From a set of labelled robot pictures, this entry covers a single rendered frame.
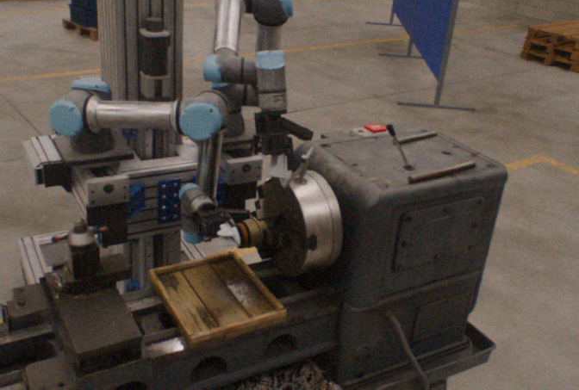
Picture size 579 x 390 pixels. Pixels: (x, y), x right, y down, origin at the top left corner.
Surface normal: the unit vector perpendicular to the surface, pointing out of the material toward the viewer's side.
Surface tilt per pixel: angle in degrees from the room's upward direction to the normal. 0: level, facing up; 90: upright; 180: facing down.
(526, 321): 0
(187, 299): 0
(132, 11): 90
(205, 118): 89
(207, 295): 0
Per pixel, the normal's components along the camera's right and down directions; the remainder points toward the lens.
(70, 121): -0.26, 0.40
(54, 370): 0.08, -0.91
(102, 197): 0.48, 0.40
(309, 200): 0.35, -0.52
